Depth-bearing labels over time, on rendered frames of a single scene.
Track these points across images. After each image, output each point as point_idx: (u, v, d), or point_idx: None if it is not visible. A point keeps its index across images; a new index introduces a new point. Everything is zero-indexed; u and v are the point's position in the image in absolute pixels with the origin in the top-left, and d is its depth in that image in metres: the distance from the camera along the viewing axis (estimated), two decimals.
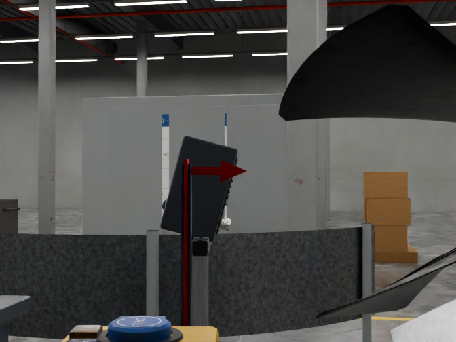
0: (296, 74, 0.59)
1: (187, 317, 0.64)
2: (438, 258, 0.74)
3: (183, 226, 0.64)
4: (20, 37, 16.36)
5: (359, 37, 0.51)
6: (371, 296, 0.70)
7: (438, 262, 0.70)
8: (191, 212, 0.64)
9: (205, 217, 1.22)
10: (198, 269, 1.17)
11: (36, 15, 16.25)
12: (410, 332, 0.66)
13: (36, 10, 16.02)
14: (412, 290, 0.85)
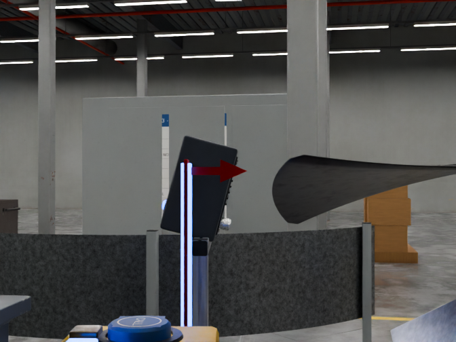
0: (275, 201, 0.69)
1: (187, 317, 0.64)
2: None
3: (183, 226, 0.64)
4: (20, 37, 16.36)
5: (292, 176, 0.61)
6: None
7: None
8: (191, 212, 0.64)
9: (205, 217, 1.22)
10: (198, 269, 1.17)
11: (36, 15, 16.25)
12: (410, 332, 0.66)
13: (36, 10, 16.02)
14: None
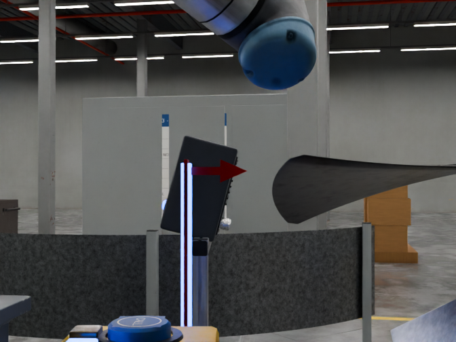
0: (275, 201, 0.69)
1: (187, 317, 0.64)
2: None
3: (183, 226, 0.64)
4: (20, 37, 16.36)
5: (292, 176, 0.61)
6: None
7: None
8: (191, 212, 0.64)
9: (205, 217, 1.22)
10: (198, 269, 1.17)
11: (36, 15, 16.25)
12: (410, 332, 0.66)
13: (36, 10, 16.02)
14: None
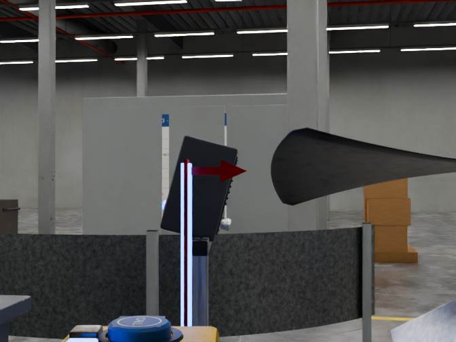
0: (272, 178, 0.69)
1: (187, 317, 0.64)
2: None
3: (183, 226, 0.64)
4: (20, 37, 16.36)
5: (293, 150, 0.61)
6: None
7: None
8: (191, 212, 0.64)
9: (205, 217, 1.22)
10: (198, 269, 1.17)
11: (36, 15, 16.25)
12: (410, 332, 0.66)
13: (36, 10, 16.02)
14: None
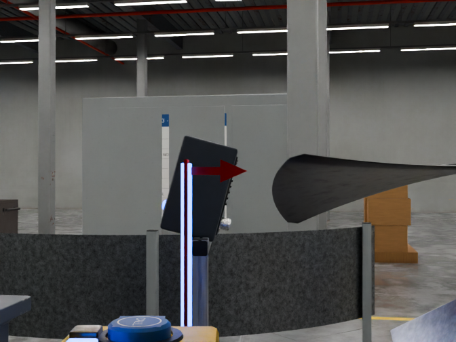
0: None
1: (187, 317, 0.64)
2: None
3: (183, 226, 0.64)
4: (20, 37, 16.36)
5: None
6: None
7: None
8: (191, 212, 0.64)
9: (205, 217, 1.22)
10: (198, 269, 1.17)
11: (36, 15, 16.25)
12: (410, 332, 0.66)
13: (36, 10, 16.02)
14: None
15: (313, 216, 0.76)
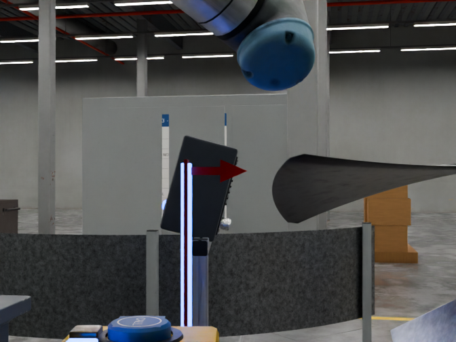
0: None
1: (187, 317, 0.64)
2: None
3: (183, 226, 0.64)
4: (20, 37, 16.36)
5: None
6: None
7: None
8: (191, 212, 0.64)
9: (205, 217, 1.22)
10: (198, 269, 1.17)
11: (36, 15, 16.25)
12: (410, 332, 0.66)
13: (36, 10, 16.02)
14: None
15: (313, 216, 0.76)
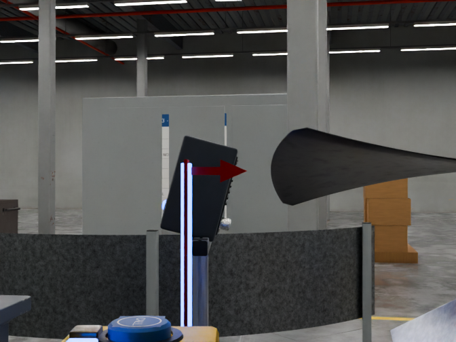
0: None
1: (187, 317, 0.64)
2: None
3: (183, 226, 0.64)
4: (20, 37, 16.36)
5: None
6: None
7: None
8: (191, 212, 0.64)
9: (205, 217, 1.22)
10: (198, 269, 1.17)
11: (36, 15, 16.25)
12: (410, 332, 0.66)
13: (36, 10, 16.02)
14: None
15: (309, 199, 0.76)
